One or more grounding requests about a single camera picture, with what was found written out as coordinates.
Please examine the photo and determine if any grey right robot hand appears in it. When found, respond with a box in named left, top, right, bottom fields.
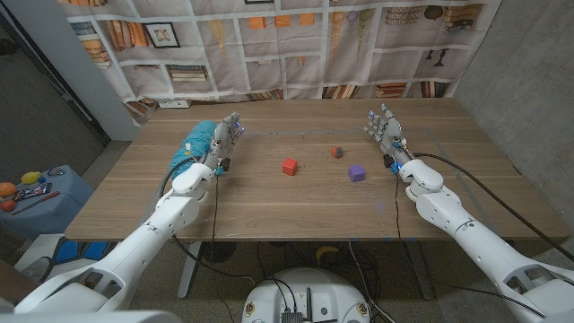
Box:
left=363, top=103, right=416, bottom=168

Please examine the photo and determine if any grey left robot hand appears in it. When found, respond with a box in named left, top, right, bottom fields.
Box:
left=204, top=111, right=246, bottom=174

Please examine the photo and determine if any purple magnetic cube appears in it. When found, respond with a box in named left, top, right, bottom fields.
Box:
left=347, top=163, right=366, bottom=183

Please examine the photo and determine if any yellow toy banana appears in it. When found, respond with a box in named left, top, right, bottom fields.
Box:
left=315, top=245, right=341, bottom=265

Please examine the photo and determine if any teal yarn skein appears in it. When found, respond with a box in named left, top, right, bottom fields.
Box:
left=168, top=119, right=220, bottom=180

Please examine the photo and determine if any printed bookshelf backdrop cloth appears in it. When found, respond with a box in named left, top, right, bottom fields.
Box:
left=57, top=0, right=503, bottom=120

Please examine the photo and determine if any black round floor disc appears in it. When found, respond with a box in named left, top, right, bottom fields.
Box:
left=201, top=241, right=237, bottom=264

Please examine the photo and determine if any white table leg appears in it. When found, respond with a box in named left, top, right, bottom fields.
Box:
left=177, top=240, right=203, bottom=300

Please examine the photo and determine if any grey table leg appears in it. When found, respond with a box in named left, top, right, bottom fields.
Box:
left=405, top=240, right=436, bottom=301

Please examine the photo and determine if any white robot mobile base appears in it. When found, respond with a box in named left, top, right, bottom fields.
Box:
left=240, top=267, right=372, bottom=323

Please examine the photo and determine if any grey-blue padded stool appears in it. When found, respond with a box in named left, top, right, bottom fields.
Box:
left=0, top=164, right=96, bottom=241

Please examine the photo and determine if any black antenna module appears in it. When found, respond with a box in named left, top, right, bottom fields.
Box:
left=280, top=286, right=315, bottom=323

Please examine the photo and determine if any smartphone with colourful screen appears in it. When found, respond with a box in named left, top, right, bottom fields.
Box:
left=13, top=182, right=54, bottom=202

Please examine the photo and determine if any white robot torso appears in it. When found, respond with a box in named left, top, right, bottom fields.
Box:
left=0, top=310, right=183, bottom=323

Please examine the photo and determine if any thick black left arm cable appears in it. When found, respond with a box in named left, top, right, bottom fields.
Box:
left=159, top=155, right=257, bottom=288

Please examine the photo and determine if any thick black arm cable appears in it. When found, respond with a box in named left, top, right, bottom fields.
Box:
left=159, top=155, right=257, bottom=288
left=412, top=152, right=574, bottom=264

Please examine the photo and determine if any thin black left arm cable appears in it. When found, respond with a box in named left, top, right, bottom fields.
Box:
left=209, top=173, right=222, bottom=244

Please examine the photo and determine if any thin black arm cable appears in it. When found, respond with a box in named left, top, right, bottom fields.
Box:
left=393, top=173, right=404, bottom=241
left=209, top=173, right=222, bottom=244

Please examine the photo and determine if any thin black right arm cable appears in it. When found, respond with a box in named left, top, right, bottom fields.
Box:
left=393, top=173, right=404, bottom=241

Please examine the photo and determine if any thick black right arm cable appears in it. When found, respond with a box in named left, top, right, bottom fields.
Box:
left=412, top=152, right=574, bottom=264

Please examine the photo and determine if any grey floor cable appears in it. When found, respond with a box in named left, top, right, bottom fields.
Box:
left=347, top=241, right=396, bottom=323

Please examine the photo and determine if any red-handled screwdriver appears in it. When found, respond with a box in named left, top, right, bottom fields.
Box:
left=11, top=190, right=61, bottom=216

